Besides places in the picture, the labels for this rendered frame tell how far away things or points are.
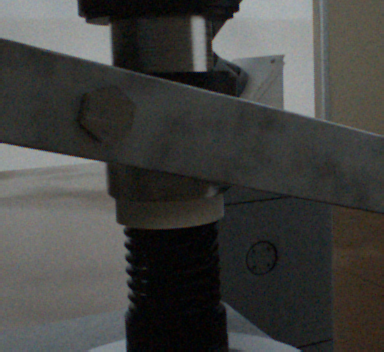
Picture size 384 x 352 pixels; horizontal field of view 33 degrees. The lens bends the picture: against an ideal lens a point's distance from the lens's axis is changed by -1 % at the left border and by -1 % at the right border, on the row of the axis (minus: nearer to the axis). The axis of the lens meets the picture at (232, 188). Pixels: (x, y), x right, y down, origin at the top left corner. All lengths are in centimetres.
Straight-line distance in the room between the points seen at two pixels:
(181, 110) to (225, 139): 3
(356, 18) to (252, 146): 620
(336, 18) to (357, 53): 41
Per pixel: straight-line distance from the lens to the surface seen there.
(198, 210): 40
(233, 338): 55
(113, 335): 65
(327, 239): 157
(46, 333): 67
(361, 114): 659
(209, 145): 37
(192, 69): 40
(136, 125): 35
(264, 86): 150
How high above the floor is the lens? 106
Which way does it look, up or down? 10 degrees down
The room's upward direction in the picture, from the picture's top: 2 degrees counter-clockwise
